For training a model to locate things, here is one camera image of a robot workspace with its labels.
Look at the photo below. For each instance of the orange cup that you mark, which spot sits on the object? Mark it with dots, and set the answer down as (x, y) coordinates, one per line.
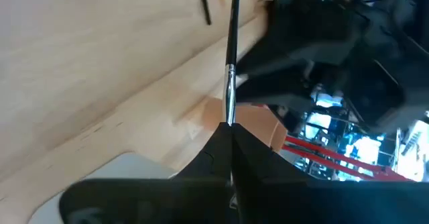
(254, 123)

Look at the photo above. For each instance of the red desk lamp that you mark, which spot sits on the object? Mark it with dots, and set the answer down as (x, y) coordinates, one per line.
(335, 154)

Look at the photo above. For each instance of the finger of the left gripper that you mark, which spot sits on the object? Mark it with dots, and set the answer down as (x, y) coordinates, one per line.
(295, 58)
(281, 93)

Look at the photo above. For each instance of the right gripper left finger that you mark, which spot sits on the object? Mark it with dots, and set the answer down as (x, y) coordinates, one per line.
(214, 163)

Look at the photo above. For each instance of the short dark pencil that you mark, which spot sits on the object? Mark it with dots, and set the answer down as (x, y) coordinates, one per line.
(205, 4)
(233, 33)

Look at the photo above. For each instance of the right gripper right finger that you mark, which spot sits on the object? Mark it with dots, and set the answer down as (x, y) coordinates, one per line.
(261, 170)

